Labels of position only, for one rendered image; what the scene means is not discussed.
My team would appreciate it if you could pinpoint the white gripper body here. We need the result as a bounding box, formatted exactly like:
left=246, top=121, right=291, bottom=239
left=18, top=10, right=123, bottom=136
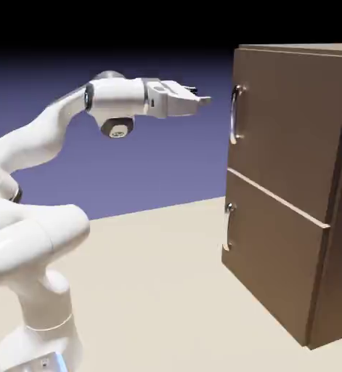
left=160, top=80, right=201, bottom=119

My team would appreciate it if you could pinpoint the tall brown cabinet door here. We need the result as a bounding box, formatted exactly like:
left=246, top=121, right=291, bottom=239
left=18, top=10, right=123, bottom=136
left=227, top=48, right=342, bottom=229

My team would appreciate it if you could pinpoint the brown wooden cabinet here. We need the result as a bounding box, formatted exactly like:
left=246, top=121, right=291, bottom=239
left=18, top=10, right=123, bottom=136
left=221, top=43, right=342, bottom=350

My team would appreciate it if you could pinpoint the short brown cabinet door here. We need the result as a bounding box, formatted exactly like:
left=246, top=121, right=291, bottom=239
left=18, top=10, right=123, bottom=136
left=221, top=167, right=328, bottom=347

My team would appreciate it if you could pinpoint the long curved silver handle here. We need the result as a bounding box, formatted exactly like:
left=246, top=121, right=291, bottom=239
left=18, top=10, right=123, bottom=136
left=229, top=84, right=246, bottom=145

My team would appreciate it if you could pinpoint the short curved silver handle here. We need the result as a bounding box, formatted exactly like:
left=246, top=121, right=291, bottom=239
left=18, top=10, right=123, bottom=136
left=221, top=202, right=237, bottom=253

